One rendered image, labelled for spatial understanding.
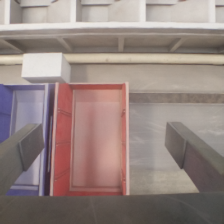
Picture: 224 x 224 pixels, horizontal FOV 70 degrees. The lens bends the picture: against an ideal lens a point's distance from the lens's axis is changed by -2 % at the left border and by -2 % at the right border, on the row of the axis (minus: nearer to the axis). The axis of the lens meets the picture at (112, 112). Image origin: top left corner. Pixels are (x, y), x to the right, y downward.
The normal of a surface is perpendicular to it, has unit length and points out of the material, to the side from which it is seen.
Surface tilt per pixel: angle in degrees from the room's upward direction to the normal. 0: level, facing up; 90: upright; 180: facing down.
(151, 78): 0
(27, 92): 29
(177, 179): 1
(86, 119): 0
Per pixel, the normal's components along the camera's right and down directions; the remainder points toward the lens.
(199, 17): -0.52, 0.02
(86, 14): -0.03, 0.03
